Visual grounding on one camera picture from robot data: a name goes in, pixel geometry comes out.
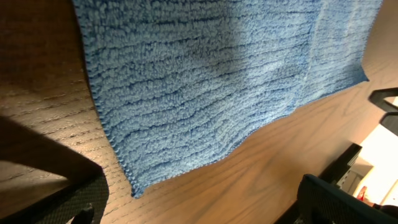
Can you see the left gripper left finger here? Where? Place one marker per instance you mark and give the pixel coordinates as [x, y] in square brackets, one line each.
[56, 202]

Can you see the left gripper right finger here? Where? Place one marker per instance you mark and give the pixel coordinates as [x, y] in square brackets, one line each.
[321, 202]

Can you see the blue microfiber cloth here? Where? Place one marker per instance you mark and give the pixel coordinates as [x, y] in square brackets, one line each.
[180, 84]

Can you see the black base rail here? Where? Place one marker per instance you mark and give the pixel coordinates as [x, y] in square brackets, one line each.
[335, 174]

